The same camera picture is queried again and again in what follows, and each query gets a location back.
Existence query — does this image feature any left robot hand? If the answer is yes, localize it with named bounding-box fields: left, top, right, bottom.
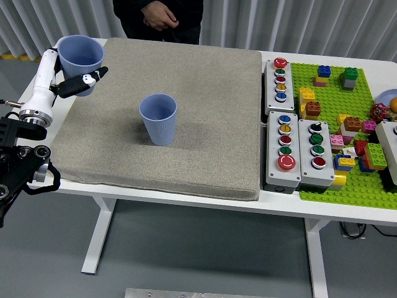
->
left=19, top=46, right=109, bottom=116

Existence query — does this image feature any blue ribbed plastic cup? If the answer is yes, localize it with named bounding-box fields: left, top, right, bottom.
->
left=138, top=93, right=178, bottom=147
left=57, top=35, right=105, bottom=97

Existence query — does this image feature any person's hand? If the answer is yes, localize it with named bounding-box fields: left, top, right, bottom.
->
left=141, top=0, right=179, bottom=31

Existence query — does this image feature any person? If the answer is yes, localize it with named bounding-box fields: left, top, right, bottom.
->
left=112, top=0, right=205, bottom=45

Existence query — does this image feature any white table leg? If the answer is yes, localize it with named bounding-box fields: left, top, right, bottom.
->
left=303, top=217, right=329, bottom=298
left=81, top=196, right=118, bottom=276

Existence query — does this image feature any grey-brown fabric mat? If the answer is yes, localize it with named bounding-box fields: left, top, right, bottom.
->
left=49, top=37, right=264, bottom=201

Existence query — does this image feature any grey five-button control box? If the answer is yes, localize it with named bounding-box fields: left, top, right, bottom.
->
left=265, top=111, right=302, bottom=195
left=264, top=57, right=296, bottom=115

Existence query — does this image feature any brown building block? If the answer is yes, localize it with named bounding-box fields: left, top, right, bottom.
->
left=305, top=101, right=322, bottom=120

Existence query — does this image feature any white pleated curtain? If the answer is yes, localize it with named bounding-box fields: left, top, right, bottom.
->
left=0, top=0, right=397, bottom=61

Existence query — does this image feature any blue yellow pink block stack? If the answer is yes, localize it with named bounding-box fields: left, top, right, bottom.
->
left=313, top=65, right=332, bottom=88

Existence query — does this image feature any green studded building baseplate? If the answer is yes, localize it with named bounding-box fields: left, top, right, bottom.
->
left=290, top=61, right=397, bottom=209

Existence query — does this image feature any pink building block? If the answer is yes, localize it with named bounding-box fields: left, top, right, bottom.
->
left=329, top=134, right=345, bottom=155

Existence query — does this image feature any green grey block stack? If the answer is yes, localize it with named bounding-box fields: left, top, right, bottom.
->
left=339, top=67, right=360, bottom=92

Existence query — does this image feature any translucent yellow building block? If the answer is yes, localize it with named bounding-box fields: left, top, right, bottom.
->
left=327, top=173, right=347, bottom=191

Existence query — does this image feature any brown yellow white block stack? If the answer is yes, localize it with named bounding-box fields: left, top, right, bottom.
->
left=337, top=114, right=363, bottom=146

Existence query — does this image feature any red building block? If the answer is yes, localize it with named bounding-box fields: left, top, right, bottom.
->
left=353, top=140, right=370, bottom=157

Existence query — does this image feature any green orange block stack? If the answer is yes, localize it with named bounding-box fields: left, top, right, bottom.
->
left=359, top=142, right=388, bottom=173

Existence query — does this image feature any light blue plate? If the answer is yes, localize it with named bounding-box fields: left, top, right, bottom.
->
left=375, top=89, right=397, bottom=105

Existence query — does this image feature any white box with black base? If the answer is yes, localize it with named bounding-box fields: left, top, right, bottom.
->
left=375, top=120, right=397, bottom=193

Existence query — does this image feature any grey selector switch control box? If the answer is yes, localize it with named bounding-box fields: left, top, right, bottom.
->
left=298, top=118, right=336, bottom=189

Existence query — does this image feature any black floor cable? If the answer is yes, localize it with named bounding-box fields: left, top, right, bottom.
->
left=339, top=220, right=397, bottom=240

